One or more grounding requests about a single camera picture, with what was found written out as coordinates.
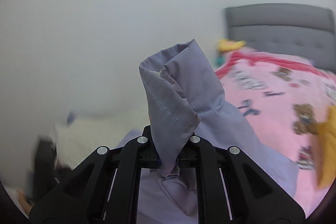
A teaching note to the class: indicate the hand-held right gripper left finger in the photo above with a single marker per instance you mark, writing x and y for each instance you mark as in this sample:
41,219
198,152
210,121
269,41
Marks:
145,157

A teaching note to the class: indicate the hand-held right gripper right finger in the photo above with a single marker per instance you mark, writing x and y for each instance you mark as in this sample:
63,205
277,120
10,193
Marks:
193,158

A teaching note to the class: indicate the lavender garment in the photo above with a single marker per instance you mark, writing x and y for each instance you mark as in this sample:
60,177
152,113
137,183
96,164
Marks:
181,98

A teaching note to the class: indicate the cream folded cloth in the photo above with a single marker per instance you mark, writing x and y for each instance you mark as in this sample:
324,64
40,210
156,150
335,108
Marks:
92,137

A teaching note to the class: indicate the pink printed blanket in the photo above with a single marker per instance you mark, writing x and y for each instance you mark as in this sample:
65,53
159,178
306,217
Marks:
275,108

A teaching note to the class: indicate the dark object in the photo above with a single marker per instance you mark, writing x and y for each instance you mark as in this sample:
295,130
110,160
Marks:
46,169

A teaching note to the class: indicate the teal plush toy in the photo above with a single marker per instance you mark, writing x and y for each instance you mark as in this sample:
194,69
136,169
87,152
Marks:
220,60

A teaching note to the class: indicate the yellow plush toy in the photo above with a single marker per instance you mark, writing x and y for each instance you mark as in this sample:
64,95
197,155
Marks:
229,45

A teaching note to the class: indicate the mustard yellow cloth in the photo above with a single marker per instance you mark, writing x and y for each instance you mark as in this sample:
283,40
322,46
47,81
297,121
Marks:
328,150

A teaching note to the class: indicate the grey upholstered headboard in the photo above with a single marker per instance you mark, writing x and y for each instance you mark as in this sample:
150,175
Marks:
275,29

